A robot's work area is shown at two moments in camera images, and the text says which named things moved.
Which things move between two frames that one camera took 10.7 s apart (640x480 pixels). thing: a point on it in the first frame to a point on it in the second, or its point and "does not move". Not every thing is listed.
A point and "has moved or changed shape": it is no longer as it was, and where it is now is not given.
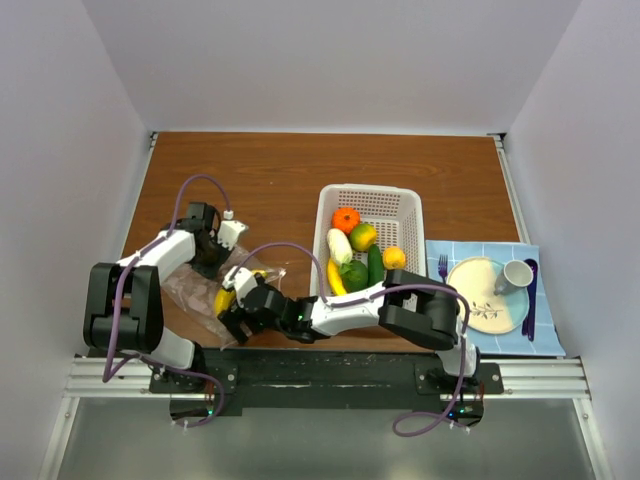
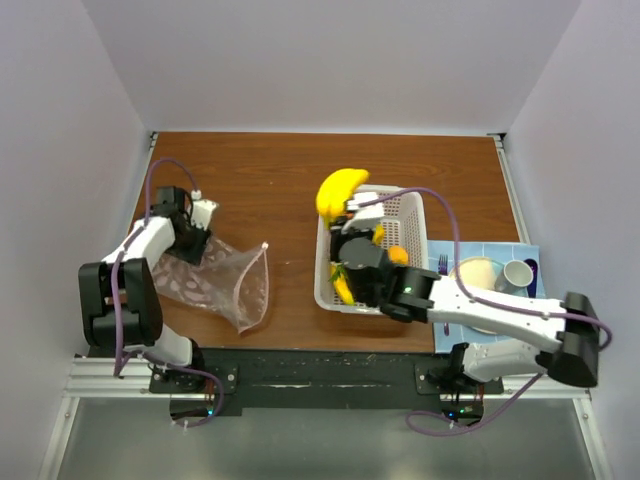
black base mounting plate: x=329 y=379 does not move
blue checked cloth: x=444 y=256 does not move
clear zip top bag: x=194 y=293 has moved or changed shape
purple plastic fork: x=443 y=267 does not move
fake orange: x=394 y=257 does not move
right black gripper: x=233 y=326 to x=341 y=234
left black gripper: x=210 y=272 to x=192 y=254
